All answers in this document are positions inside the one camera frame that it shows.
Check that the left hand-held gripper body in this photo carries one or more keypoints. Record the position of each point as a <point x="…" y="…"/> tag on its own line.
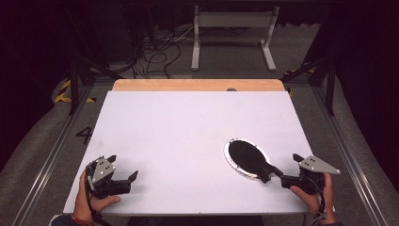
<point x="102" y="171"/>

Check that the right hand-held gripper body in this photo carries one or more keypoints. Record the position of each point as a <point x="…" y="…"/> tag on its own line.
<point x="315" y="164"/>

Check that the oval hand mirror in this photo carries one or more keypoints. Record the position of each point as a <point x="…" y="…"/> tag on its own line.
<point x="247" y="157"/>

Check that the person's left hand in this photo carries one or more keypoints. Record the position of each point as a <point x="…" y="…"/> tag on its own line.
<point x="83" y="204"/>

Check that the person's right hand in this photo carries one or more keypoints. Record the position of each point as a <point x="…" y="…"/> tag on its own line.
<point x="320" y="205"/>

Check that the black metal stand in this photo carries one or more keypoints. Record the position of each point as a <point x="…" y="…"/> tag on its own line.
<point x="329" y="88"/>
<point x="74" y="84"/>

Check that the yellow black hazard tape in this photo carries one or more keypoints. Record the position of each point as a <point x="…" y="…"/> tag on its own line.
<point x="64" y="94"/>
<point x="298" y="70"/>

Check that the aluminium floor rail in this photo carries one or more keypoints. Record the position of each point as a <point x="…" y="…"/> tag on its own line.
<point x="47" y="166"/>
<point x="351" y="157"/>

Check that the white metal stand frame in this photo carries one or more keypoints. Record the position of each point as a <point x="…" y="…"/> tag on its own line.
<point x="235" y="19"/>

